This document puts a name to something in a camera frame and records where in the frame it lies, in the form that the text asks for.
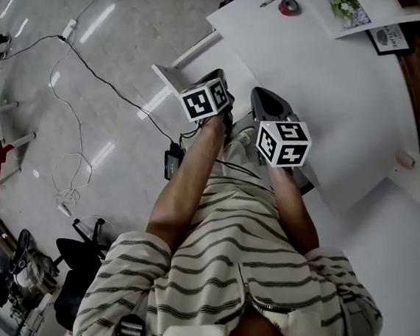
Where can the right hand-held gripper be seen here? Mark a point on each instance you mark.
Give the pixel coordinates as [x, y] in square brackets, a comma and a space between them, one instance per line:
[285, 143]

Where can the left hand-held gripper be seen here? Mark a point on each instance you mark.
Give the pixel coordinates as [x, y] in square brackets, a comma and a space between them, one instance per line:
[203, 101]

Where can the white drawer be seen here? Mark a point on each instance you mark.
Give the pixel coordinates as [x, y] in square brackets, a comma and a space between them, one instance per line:
[237, 72]

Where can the red tape roll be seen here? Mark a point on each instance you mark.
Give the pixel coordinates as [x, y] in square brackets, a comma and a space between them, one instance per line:
[289, 6]

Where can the person's left forearm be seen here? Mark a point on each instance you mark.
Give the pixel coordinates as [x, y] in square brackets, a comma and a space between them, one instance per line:
[186, 191]

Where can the person's right forearm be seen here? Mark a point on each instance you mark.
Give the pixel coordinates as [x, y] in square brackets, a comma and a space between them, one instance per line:
[295, 210]

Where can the white desk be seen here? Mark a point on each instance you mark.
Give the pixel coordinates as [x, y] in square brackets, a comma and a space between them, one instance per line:
[334, 77]

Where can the black office chair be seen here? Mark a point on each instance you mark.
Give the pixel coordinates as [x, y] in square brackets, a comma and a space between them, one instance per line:
[78, 257]

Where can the person's white shoe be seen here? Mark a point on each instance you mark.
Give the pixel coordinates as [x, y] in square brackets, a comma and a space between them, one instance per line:
[245, 137]

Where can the person's grey trousers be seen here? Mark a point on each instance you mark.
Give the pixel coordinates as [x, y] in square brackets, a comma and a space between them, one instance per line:
[244, 156]

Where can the black battery box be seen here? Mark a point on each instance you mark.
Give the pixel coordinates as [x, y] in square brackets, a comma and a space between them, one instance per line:
[172, 161]

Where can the artificial purple flowers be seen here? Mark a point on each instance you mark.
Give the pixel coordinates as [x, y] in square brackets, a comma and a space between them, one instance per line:
[343, 3]

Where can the black framed leaf picture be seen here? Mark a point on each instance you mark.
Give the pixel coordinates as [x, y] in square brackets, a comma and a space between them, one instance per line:
[388, 39]

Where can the person's striped shirt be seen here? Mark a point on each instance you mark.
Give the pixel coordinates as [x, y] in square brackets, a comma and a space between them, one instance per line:
[234, 264]

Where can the small white power strip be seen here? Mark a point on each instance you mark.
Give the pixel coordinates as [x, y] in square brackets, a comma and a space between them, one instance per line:
[63, 209]

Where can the white cabinet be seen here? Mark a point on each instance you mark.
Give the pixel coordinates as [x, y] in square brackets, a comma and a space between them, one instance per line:
[401, 274]

